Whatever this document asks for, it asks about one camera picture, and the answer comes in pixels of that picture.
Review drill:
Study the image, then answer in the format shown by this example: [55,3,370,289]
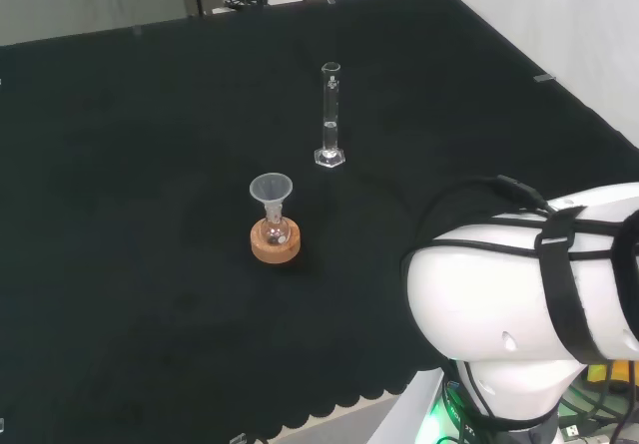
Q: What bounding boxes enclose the round-bottom glass flask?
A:
[263,203,290,245]

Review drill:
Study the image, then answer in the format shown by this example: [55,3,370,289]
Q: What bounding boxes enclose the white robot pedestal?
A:
[367,368,453,444]

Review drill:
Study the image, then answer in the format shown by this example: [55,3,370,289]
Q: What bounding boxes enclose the black bench cloth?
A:
[0,0,639,440]

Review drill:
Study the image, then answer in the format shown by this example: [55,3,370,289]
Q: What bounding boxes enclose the clear glass graduated cylinder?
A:
[314,62,347,170]

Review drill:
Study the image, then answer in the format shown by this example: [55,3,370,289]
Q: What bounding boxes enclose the yellow stop button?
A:
[587,358,639,390]

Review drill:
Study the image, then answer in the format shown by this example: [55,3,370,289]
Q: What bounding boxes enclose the brown cork ring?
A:
[250,218,303,264]

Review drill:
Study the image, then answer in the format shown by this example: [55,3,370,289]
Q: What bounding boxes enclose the clear plastic funnel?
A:
[249,172,295,216]

